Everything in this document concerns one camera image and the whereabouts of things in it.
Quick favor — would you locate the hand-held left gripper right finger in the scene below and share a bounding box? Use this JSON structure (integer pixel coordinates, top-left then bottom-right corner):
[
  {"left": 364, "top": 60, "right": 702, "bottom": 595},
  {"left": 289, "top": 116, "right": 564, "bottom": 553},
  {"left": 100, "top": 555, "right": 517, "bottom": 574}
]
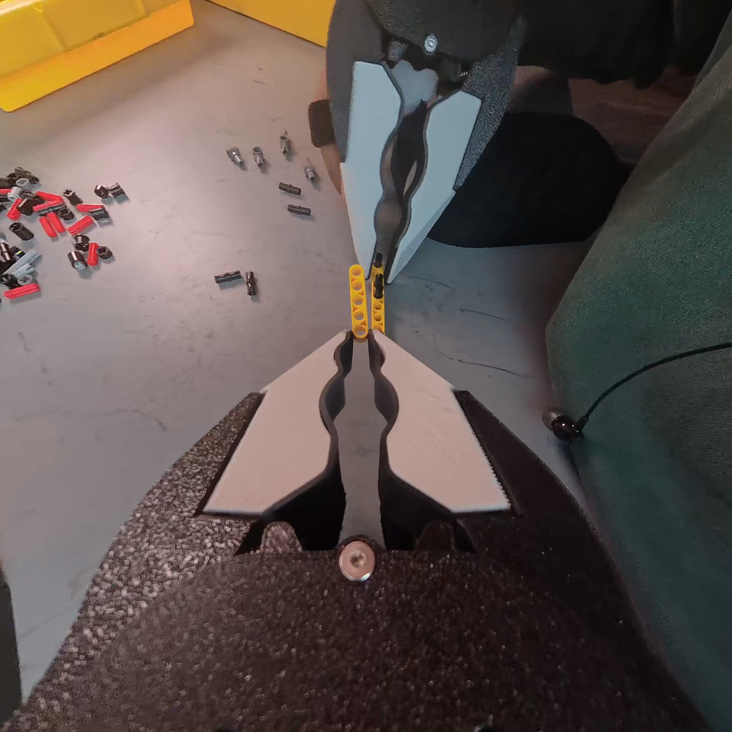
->
[{"left": 371, "top": 332, "right": 511, "bottom": 549}]

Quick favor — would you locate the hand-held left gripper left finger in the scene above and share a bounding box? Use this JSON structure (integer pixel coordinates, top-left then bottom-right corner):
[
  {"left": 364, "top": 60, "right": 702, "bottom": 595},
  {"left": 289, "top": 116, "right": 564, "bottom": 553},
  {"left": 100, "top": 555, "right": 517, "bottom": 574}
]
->
[{"left": 203, "top": 329, "right": 351, "bottom": 551}]

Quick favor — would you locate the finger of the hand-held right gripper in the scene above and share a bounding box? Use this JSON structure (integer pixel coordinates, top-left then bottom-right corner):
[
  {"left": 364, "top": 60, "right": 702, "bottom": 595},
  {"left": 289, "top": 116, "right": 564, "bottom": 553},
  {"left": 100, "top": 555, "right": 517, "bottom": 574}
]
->
[
  {"left": 387, "top": 91, "right": 482, "bottom": 285},
  {"left": 341, "top": 61, "right": 408, "bottom": 270}
]

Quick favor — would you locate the short yellow lego beam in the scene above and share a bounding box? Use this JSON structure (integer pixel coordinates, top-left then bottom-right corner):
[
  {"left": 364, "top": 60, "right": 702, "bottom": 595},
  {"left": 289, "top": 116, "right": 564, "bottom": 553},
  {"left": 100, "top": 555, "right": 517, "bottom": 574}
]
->
[{"left": 349, "top": 264, "right": 369, "bottom": 342}]

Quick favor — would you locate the pile of small lego pieces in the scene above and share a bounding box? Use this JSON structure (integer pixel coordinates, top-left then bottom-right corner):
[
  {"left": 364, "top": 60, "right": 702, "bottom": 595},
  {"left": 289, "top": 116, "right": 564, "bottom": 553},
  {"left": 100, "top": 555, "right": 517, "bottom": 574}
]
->
[{"left": 0, "top": 166, "right": 129, "bottom": 303}]

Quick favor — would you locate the black quilted cushion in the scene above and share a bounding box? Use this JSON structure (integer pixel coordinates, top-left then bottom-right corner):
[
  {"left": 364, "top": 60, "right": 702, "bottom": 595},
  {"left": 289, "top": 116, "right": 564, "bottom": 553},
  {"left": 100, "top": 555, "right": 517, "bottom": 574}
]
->
[{"left": 429, "top": 111, "right": 632, "bottom": 248}]

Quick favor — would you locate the yellow plastic bin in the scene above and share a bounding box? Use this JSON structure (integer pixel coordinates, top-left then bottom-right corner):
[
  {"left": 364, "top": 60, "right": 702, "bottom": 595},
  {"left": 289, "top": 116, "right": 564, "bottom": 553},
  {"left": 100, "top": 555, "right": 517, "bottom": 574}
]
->
[
  {"left": 0, "top": 0, "right": 195, "bottom": 113},
  {"left": 212, "top": 0, "right": 336, "bottom": 48}
]

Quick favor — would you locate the black drawstring cord with toggle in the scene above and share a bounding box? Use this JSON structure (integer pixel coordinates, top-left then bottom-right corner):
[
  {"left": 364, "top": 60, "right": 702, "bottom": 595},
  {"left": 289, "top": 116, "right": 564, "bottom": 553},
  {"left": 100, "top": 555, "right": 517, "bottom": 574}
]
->
[{"left": 541, "top": 342, "right": 732, "bottom": 441}]

